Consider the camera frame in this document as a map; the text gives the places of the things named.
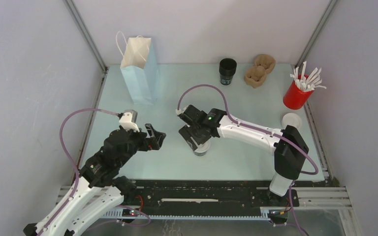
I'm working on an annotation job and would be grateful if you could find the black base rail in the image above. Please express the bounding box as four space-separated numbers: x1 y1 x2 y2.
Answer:
56 178 353 225

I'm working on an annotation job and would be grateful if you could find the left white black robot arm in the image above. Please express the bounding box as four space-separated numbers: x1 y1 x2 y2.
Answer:
23 124 166 236

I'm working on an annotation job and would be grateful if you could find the white lid stack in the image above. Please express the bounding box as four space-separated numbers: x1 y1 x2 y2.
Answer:
281 113 302 129

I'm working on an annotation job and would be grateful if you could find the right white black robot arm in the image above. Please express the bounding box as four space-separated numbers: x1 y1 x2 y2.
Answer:
176 105 309 206

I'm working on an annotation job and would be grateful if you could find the brown pulp cup carrier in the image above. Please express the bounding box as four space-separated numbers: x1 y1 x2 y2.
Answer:
244 54 276 88

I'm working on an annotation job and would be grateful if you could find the white wrapped straws bundle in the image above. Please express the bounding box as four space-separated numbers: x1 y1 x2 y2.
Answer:
290 61 327 92

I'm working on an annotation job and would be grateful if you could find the red cup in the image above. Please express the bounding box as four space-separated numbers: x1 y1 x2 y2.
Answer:
283 82 314 110

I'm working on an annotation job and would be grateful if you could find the white cup lid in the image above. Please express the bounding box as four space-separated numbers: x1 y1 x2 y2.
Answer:
194 140 211 151

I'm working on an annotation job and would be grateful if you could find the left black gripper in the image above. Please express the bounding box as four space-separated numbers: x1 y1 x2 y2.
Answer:
118 122 166 167

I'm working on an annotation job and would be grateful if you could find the black paper cup stack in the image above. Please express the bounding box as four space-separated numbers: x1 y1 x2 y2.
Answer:
219 58 237 86

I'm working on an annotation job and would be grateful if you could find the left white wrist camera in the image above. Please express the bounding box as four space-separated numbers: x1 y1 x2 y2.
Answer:
119 110 140 132

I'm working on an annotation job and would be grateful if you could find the light blue paper bag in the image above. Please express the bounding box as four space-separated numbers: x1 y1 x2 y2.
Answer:
115 31 159 105

